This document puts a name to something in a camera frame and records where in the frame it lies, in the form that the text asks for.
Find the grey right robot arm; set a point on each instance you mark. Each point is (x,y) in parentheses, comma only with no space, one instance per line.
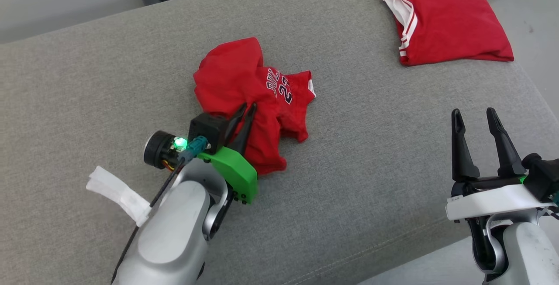
(524,254)

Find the white tape strip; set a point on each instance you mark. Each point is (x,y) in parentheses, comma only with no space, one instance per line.
(118,193)

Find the red white-sleeved Bulls jersey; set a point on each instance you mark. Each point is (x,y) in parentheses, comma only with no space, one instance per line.
(454,23)

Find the red Bulls shorts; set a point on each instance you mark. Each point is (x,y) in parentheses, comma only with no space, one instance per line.
(231,80)

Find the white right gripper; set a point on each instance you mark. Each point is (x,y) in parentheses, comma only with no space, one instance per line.
(493,202)

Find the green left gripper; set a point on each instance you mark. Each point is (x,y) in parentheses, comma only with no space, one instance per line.
(238,173)

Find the grey fabric sofa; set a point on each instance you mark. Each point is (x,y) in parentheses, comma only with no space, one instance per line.
(371,145)

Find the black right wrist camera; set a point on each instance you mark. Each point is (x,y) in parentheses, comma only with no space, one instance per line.
(543,176)

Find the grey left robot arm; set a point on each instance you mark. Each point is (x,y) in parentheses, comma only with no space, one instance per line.
(174,232)

